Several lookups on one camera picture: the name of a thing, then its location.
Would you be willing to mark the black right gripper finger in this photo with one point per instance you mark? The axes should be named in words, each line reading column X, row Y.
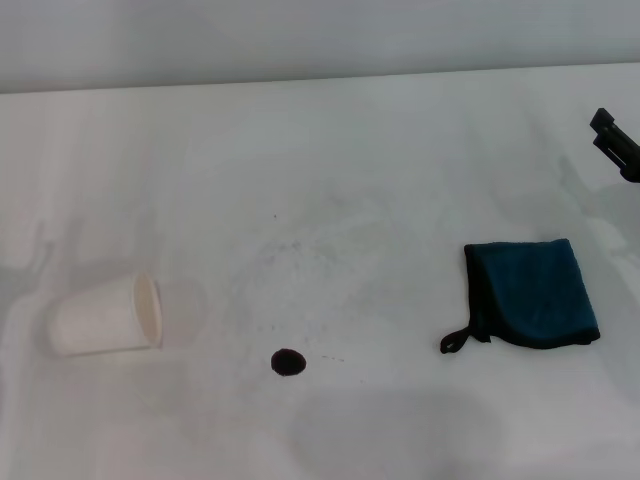
column 602, row 119
column 625, row 157

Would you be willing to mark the blue rag with black trim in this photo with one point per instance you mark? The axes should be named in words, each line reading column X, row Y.
column 535, row 295

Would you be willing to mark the white paper cup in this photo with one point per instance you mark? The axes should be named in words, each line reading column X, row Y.
column 95, row 320

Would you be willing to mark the black water stain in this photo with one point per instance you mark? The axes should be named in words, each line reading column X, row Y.
column 288, row 362

